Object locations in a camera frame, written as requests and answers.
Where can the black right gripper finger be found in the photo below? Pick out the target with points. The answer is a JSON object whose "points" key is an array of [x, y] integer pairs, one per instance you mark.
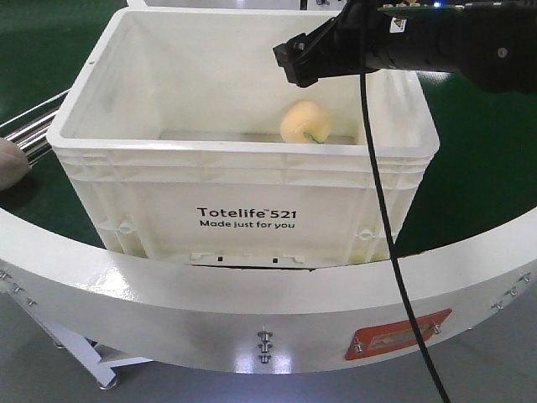
{"points": [[306, 58]]}

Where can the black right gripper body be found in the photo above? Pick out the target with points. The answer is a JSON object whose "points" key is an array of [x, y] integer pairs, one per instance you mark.
{"points": [[365, 39]]}

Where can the yellow plush fruit toy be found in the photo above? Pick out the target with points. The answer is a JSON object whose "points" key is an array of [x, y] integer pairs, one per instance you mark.
{"points": [[306, 123]]}

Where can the white plastic tote box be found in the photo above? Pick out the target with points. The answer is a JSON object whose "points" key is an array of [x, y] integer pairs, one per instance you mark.
{"points": [[170, 137]]}

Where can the pink plush fruit toy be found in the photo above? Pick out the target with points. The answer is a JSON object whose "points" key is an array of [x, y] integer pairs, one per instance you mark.
{"points": [[14, 164]]}

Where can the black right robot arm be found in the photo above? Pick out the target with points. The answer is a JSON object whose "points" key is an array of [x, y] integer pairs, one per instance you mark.
{"points": [[491, 43]]}

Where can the green circuit board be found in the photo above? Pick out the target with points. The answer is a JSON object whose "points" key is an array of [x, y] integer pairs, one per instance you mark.
{"points": [[414, 8]]}

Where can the white curved conveyor rim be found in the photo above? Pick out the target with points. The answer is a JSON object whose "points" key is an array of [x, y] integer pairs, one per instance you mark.
{"points": [[257, 321]]}

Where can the steel roller rails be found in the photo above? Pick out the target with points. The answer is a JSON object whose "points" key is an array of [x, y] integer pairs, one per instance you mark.
{"points": [[28, 129]]}

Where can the orange warning label plate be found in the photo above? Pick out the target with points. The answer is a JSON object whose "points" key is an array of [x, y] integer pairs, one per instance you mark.
{"points": [[373, 341]]}

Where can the white conveyor support leg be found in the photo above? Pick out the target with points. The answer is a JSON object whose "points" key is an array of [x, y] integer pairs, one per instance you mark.
{"points": [[99, 360]]}

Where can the white machine frame behind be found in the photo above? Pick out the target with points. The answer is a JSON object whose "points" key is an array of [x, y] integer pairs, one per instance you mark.
{"points": [[295, 5]]}

